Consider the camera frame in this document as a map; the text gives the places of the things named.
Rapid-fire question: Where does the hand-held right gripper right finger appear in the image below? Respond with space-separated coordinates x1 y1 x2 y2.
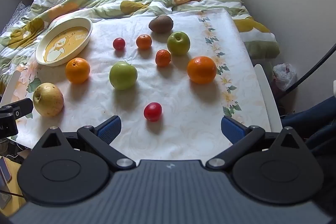
206 116 306 170

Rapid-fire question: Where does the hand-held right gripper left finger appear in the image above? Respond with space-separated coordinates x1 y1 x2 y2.
31 116 137 172

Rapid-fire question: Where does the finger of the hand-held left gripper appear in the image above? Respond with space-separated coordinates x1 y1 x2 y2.
12 98 34 118

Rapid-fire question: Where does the yellow pear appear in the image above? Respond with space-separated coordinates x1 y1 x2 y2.
33 83 64 117

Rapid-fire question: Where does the green apple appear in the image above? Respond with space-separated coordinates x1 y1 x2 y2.
109 61 138 90
167 31 190 56

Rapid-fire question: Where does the large orange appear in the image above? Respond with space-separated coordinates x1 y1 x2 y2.
65 57 91 84
187 56 217 84

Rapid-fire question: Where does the cream bowl with yellow print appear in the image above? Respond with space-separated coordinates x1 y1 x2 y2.
35 17 93 66

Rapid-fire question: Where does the small red tomato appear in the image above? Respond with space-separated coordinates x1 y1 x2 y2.
113 38 126 50

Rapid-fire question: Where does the small tangerine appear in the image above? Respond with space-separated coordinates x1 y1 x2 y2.
136 34 153 50
155 49 172 67

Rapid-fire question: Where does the smartphone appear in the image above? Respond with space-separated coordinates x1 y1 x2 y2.
0 156 12 183

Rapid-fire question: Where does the large red tomato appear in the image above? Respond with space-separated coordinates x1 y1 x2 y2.
143 102 163 122

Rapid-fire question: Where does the wooden desk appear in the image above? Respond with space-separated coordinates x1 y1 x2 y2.
0 158 27 216

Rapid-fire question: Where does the white floral tablecloth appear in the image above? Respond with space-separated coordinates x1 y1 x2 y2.
14 7 271 161

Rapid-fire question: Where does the white plastic bag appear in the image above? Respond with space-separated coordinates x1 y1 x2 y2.
273 63 299 92

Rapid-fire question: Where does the dark blue cloth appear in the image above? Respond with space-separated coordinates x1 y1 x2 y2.
281 95 336 152

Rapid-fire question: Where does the patterned grey pillow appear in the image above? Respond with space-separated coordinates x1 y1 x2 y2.
0 1 32 33

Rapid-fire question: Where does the brown kiwi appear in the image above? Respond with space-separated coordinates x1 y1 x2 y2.
148 15 174 34

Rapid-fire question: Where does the black cable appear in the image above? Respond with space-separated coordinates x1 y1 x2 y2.
285 44 336 95

